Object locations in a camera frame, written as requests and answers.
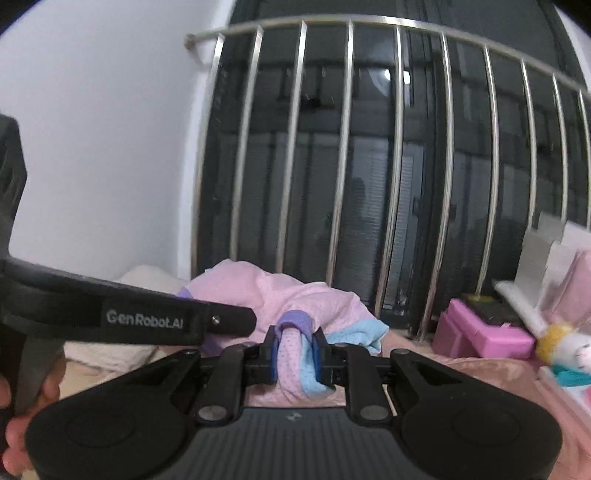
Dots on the pink glittery bag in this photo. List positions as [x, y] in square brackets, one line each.
[571, 302]

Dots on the metal window railing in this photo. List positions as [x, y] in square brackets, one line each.
[398, 159]

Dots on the pink box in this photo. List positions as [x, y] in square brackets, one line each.
[462, 333]

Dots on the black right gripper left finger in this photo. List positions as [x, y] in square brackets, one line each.
[139, 425]

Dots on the cream knitted blanket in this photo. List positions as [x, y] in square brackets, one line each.
[138, 322]

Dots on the person left hand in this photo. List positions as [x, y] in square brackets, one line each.
[15, 459]

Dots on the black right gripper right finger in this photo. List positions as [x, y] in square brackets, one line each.
[449, 424]

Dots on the white plush toy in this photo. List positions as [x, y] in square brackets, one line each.
[557, 344]

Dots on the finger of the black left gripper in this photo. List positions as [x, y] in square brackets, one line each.
[196, 318]

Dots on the white boxes stack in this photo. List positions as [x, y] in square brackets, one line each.
[546, 257]

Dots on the pink quilted jacket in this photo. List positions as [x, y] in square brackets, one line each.
[570, 407]

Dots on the pink blue purple garment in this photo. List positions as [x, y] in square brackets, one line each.
[297, 309]

